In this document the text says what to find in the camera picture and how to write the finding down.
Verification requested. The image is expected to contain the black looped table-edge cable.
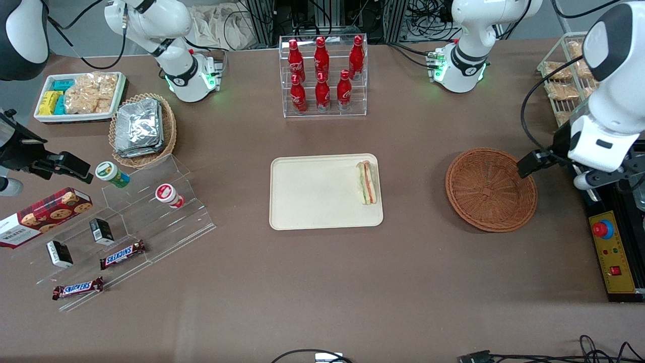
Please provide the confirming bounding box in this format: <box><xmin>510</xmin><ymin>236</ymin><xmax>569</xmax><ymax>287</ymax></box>
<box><xmin>272</xmin><ymin>349</ymin><xmax>353</xmax><ymax>363</ymax></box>

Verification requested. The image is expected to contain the white rectangular snack tray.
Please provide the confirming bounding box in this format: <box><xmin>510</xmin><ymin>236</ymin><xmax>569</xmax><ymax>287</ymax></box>
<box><xmin>34</xmin><ymin>72</ymin><xmax>127</xmax><ymax>124</ymax></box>

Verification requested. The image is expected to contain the cream plastic tray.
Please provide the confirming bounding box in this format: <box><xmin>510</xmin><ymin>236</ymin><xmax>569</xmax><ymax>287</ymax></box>
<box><xmin>270</xmin><ymin>153</ymin><xmax>384</xmax><ymax>231</ymax></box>

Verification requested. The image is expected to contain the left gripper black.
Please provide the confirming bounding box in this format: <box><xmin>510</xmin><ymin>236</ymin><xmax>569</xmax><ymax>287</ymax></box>
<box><xmin>517</xmin><ymin>121</ymin><xmax>572</xmax><ymax>178</ymax></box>

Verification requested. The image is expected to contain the black arm base cable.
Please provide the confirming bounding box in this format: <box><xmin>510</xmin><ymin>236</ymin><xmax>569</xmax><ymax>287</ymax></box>
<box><xmin>388</xmin><ymin>41</ymin><xmax>435</xmax><ymax>69</ymax></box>

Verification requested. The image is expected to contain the small black box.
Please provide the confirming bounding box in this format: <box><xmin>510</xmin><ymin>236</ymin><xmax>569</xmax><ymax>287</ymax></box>
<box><xmin>89</xmin><ymin>218</ymin><xmax>115</xmax><ymax>246</ymax></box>
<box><xmin>46</xmin><ymin>240</ymin><xmax>74</xmax><ymax>268</ymax></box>

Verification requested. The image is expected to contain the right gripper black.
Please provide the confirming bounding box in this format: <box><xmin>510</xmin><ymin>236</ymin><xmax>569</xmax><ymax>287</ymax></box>
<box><xmin>0</xmin><ymin>108</ymin><xmax>94</xmax><ymax>184</ymax></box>

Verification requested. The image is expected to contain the clear bag of rice crackers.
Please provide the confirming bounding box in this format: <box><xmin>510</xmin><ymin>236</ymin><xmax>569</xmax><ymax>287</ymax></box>
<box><xmin>64</xmin><ymin>72</ymin><xmax>119</xmax><ymax>114</ymax></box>

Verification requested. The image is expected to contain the red tartan cookie box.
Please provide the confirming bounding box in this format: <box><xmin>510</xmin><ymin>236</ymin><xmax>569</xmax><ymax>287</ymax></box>
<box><xmin>0</xmin><ymin>187</ymin><xmax>93</xmax><ymax>249</ymax></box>

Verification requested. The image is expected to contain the green-lid snack cup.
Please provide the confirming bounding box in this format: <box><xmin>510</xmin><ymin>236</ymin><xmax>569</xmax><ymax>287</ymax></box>
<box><xmin>95</xmin><ymin>161</ymin><xmax>131</xmax><ymax>189</ymax></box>

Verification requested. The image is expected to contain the empty brown wicker basket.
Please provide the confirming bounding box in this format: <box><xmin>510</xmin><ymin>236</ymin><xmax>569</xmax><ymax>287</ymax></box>
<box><xmin>445</xmin><ymin>147</ymin><xmax>538</xmax><ymax>233</ymax></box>

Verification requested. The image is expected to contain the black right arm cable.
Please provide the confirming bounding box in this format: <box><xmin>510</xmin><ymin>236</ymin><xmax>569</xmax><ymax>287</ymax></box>
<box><xmin>48</xmin><ymin>0</ymin><xmax>126</xmax><ymax>70</ymax></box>

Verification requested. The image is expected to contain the layered sandwich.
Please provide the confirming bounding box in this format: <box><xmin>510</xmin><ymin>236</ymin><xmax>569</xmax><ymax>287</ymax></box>
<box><xmin>356</xmin><ymin>160</ymin><xmax>377</xmax><ymax>205</ymax></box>

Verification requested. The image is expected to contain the wicker basket with foil packets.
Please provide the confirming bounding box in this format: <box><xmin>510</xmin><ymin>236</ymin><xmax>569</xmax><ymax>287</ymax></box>
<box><xmin>109</xmin><ymin>93</ymin><xmax>177</xmax><ymax>169</ymax></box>

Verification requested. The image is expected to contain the yellow control box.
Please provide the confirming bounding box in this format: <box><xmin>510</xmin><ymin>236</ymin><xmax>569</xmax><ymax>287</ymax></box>
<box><xmin>577</xmin><ymin>166</ymin><xmax>645</xmax><ymax>303</ymax></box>

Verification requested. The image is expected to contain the clear acrylic stepped shelf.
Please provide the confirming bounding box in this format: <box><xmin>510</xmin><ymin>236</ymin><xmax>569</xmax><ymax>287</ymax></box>
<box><xmin>10</xmin><ymin>154</ymin><xmax>217</xmax><ymax>312</ymax></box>

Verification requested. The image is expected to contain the black cable with connector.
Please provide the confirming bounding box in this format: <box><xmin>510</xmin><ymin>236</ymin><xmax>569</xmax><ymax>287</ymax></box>
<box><xmin>459</xmin><ymin>335</ymin><xmax>645</xmax><ymax>363</ymax></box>

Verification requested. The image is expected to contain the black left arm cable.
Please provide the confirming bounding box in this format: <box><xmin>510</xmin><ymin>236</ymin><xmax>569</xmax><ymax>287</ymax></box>
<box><xmin>521</xmin><ymin>55</ymin><xmax>600</xmax><ymax>152</ymax></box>

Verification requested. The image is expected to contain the red-lid snack cup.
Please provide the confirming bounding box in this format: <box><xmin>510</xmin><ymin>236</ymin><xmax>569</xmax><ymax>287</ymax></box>
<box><xmin>155</xmin><ymin>184</ymin><xmax>185</xmax><ymax>209</ymax></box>

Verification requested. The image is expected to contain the black cable bundle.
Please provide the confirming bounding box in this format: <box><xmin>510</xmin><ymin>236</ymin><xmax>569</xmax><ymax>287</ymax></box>
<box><xmin>403</xmin><ymin>0</ymin><xmax>462</xmax><ymax>41</ymax></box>

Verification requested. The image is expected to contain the silver foil packet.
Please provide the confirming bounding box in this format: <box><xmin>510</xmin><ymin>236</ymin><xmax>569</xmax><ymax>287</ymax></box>
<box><xmin>113</xmin><ymin>98</ymin><xmax>165</xmax><ymax>158</ymax></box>

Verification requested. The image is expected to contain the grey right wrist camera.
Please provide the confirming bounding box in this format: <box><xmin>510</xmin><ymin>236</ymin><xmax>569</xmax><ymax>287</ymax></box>
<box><xmin>0</xmin><ymin>176</ymin><xmax>24</xmax><ymax>197</ymax></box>

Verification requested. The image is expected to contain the red cola bottle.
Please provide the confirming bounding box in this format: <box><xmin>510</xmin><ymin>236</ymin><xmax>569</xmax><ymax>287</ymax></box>
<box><xmin>349</xmin><ymin>35</ymin><xmax>365</xmax><ymax>80</ymax></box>
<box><xmin>337</xmin><ymin>70</ymin><xmax>352</xmax><ymax>111</ymax></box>
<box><xmin>315</xmin><ymin>72</ymin><xmax>331</xmax><ymax>112</ymax></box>
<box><xmin>314</xmin><ymin>36</ymin><xmax>330</xmax><ymax>81</ymax></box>
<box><xmin>287</xmin><ymin>39</ymin><xmax>306</xmax><ymax>84</ymax></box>
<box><xmin>291</xmin><ymin>74</ymin><xmax>307</xmax><ymax>114</ymax></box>

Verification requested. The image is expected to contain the clear acrylic bottle rack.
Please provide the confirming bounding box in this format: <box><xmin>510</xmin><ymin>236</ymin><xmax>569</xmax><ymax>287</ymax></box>
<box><xmin>279</xmin><ymin>34</ymin><xmax>368</xmax><ymax>118</ymax></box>

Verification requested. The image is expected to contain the white cloth bag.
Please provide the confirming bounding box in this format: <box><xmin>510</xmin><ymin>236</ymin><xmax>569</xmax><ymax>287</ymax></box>
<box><xmin>191</xmin><ymin>5</ymin><xmax>252</xmax><ymax>51</ymax></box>

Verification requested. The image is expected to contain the yellow snack packet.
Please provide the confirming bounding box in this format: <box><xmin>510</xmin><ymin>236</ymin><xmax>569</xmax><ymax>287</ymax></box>
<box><xmin>39</xmin><ymin>91</ymin><xmax>63</xmax><ymax>115</ymax></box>

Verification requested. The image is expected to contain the white wire rack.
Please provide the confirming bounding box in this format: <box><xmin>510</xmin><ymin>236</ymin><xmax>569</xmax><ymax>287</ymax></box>
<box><xmin>537</xmin><ymin>31</ymin><xmax>603</xmax><ymax>129</ymax></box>

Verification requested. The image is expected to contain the Snickers chocolate bar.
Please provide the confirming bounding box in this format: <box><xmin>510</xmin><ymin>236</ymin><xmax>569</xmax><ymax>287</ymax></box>
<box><xmin>99</xmin><ymin>240</ymin><xmax>147</xmax><ymax>270</ymax></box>
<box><xmin>52</xmin><ymin>276</ymin><xmax>104</xmax><ymax>301</ymax></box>

